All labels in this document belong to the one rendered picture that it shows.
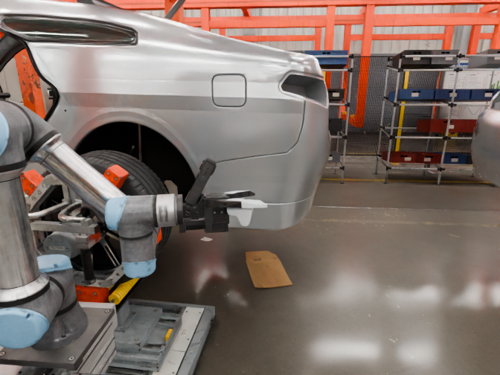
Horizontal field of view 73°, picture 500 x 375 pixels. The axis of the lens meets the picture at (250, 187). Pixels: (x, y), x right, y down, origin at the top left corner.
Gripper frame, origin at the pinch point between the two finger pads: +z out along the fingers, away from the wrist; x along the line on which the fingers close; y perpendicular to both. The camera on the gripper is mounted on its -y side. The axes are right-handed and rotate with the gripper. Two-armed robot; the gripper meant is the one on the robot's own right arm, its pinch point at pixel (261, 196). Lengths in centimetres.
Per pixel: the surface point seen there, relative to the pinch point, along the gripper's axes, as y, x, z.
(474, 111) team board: -44, -433, 457
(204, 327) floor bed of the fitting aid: 101, -113, -14
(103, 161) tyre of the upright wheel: -4, -82, -56
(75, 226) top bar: 19, -55, -61
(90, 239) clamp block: 24, -53, -56
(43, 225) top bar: 19, -60, -74
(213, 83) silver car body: -39, -91, -5
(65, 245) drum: 28, -64, -69
